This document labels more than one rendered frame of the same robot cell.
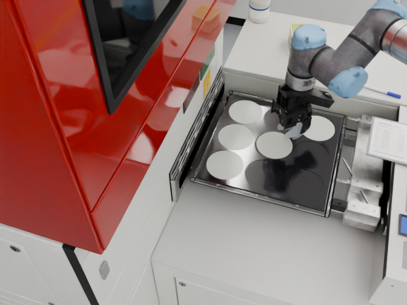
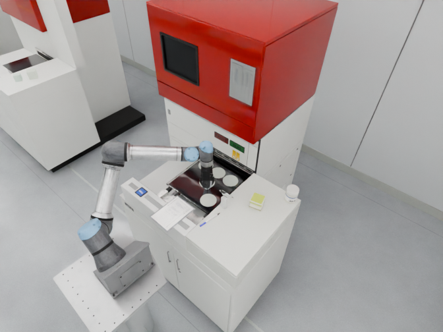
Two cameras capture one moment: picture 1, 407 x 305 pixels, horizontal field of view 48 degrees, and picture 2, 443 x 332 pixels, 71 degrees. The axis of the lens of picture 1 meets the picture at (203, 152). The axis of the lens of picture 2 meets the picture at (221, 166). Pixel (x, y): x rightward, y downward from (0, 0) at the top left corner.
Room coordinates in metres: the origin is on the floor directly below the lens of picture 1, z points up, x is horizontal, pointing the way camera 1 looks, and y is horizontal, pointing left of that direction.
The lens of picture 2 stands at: (1.39, -1.44, 2.38)
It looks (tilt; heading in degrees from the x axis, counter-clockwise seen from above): 45 degrees down; 110
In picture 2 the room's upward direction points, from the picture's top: 2 degrees clockwise
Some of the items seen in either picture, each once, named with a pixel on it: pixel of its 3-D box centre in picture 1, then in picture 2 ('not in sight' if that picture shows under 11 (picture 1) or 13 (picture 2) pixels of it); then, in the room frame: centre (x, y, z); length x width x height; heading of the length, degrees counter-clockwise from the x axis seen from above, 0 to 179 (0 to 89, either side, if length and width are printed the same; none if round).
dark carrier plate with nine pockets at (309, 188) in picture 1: (272, 146); (207, 182); (0.85, -0.20, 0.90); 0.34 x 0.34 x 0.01; 71
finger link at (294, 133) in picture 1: (292, 132); not in sight; (0.85, -0.25, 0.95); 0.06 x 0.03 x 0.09; 114
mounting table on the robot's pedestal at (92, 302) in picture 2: not in sight; (117, 282); (0.63, -0.93, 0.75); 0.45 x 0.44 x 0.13; 68
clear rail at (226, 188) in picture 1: (257, 196); (186, 168); (0.67, -0.14, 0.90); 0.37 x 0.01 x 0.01; 71
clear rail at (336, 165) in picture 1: (337, 161); (187, 198); (0.79, -0.37, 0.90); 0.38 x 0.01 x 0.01; 161
